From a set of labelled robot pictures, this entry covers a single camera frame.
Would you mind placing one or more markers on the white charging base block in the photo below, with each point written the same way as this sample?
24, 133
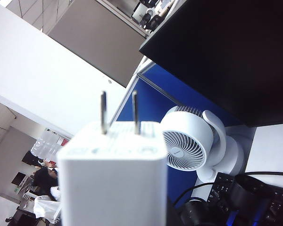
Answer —
108, 176

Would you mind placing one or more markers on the blue office partition panel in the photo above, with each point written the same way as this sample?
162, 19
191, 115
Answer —
151, 106

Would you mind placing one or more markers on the white desk fan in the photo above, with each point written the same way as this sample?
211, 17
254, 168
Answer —
186, 131

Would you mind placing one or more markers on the black ASUS monitor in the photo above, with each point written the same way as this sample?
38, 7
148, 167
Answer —
226, 58

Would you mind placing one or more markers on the clear plastic water bottles pack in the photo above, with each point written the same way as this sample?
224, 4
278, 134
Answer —
44, 146

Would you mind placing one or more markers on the black keyboard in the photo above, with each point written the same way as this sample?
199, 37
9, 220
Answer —
222, 186

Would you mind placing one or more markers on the person in white shirt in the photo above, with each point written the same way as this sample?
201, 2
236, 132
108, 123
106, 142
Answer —
46, 204

